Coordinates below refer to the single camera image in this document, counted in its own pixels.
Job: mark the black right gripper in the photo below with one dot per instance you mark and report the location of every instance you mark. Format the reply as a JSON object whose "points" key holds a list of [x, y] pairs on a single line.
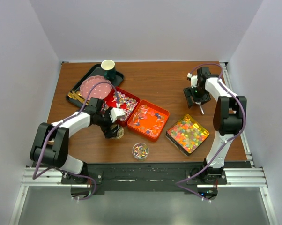
{"points": [[189, 92]]}

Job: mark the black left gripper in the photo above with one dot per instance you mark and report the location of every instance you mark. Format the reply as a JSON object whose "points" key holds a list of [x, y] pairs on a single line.
{"points": [[107, 132]]}

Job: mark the gold jar lid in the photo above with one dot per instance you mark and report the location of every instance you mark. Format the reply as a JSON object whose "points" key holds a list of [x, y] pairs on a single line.
{"points": [[120, 133]]}

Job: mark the red box of swirl candies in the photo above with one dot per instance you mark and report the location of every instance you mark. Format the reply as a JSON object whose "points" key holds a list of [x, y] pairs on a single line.
{"points": [[128, 102]]}

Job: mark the tin of star candies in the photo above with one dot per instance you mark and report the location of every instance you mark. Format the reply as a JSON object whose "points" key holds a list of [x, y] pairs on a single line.
{"points": [[187, 134]]}

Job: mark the orange box of candies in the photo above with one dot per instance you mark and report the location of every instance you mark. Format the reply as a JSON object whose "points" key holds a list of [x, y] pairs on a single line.
{"points": [[148, 120]]}

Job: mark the clear glass jar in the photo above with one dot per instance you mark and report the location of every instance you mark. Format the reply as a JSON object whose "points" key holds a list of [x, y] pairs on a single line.
{"points": [[140, 151]]}

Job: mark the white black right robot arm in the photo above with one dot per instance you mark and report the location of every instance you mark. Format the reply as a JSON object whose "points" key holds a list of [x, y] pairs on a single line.
{"points": [[229, 119]]}

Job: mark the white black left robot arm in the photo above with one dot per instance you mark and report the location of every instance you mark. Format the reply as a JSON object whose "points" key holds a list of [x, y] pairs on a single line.
{"points": [[50, 146]]}

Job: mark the pink polka dot plate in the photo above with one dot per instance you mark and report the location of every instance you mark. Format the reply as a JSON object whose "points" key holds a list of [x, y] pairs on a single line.
{"points": [[101, 86]]}

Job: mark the gold cutlery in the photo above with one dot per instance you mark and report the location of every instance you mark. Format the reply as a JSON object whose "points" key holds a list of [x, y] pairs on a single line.
{"points": [[75, 96]]}

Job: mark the dark green mug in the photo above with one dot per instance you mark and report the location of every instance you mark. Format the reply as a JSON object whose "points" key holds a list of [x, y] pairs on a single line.
{"points": [[108, 66]]}

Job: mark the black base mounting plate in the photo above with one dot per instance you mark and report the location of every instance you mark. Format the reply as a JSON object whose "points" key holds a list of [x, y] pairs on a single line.
{"points": [[150, 177]]}

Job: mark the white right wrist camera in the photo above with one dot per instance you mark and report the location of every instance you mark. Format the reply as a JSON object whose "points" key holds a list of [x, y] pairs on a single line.
{"points": [[193, 80]]}

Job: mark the aluminium frame rail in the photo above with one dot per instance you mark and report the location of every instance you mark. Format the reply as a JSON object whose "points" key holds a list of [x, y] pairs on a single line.
{"points": [[235, 177]]}

